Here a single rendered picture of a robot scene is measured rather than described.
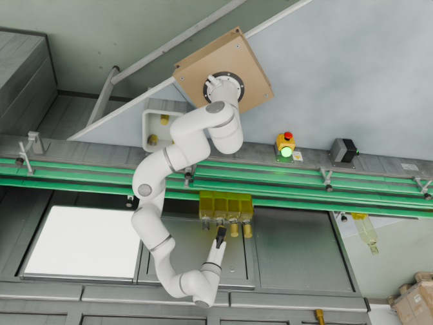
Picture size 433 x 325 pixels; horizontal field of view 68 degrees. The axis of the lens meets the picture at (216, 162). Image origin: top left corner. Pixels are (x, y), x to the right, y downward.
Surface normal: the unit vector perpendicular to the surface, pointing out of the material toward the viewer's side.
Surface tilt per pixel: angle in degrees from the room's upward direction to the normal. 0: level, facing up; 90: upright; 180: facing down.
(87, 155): 90
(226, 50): 0
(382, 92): 0
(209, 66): 0
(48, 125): 90
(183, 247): 90
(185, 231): 90
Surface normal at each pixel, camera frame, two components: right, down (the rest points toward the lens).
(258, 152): 0.15, -0.71
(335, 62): 0.02, 0.70
